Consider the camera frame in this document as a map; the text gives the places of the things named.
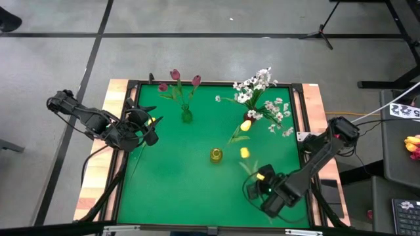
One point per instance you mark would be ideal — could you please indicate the white printed tag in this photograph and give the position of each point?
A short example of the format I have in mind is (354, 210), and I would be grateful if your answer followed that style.
(403, 110)

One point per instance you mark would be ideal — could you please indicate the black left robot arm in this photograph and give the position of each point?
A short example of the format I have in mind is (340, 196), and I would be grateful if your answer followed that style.
(88, 121)

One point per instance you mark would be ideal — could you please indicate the black desk frame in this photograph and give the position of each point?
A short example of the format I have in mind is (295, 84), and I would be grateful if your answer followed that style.
(377, 84)

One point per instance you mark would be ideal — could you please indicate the red glass vase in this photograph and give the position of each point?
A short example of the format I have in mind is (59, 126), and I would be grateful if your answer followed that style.
(247, 117)

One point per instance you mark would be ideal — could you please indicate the black bar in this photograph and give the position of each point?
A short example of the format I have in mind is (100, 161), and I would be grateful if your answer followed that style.
(49, 228)

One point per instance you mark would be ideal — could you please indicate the orange red flower bunch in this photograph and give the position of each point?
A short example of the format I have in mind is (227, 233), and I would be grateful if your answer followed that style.
(412, 147)

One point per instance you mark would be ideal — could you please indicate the black flat panel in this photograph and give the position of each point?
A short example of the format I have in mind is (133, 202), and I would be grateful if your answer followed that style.
(334, 193)

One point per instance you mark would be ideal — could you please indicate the black rounded object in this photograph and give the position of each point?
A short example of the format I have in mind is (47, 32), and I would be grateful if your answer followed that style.
(8, 21)

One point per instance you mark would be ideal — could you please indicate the green glass vase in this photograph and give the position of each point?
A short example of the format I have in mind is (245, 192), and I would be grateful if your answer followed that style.
(187, 116)

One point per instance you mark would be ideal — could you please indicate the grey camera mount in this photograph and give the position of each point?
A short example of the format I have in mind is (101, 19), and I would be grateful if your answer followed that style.
(212, 230)

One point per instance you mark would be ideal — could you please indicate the black keyboard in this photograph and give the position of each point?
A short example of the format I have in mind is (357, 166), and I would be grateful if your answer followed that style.
(407, 219)

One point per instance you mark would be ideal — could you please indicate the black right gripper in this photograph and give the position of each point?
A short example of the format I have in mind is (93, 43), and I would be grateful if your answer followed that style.
(279, 196)

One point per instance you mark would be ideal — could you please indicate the grey side table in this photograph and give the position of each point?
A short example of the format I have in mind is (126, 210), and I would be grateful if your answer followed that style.
(397, 157)

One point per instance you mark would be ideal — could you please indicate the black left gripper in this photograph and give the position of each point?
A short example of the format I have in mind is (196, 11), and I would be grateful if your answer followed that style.
(138, 131)

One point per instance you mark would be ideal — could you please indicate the red tulip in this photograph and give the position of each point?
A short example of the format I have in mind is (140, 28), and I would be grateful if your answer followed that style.
(162, 87)
(196, 80)
(175, 74)

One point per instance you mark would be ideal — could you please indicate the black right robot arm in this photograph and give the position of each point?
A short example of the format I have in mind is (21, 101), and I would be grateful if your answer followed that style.
(315, 164)

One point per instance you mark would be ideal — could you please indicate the black support strut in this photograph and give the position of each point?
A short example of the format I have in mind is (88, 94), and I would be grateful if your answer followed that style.
(105, 195)
(323, 209)

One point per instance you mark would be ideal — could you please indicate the black tripod stand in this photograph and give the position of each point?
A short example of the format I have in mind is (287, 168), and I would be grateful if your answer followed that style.
(320, 32)

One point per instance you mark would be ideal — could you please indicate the white flower sprig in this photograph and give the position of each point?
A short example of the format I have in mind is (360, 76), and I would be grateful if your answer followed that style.
(243, 95)
(262, 77)
(277, 113)

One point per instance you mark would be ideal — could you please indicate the silver bracket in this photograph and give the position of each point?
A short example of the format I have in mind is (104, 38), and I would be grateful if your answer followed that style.
(121, 228)
(303, 232)

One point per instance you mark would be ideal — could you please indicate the grey table foot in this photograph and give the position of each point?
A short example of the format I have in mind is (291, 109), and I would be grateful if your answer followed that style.
(10, 145)

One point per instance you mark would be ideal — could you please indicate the small red object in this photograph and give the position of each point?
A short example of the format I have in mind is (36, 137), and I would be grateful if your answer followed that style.
(370, 214)

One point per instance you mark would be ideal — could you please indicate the yellow glass jar vase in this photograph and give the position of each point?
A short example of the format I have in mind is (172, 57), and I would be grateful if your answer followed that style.
(216, 155)

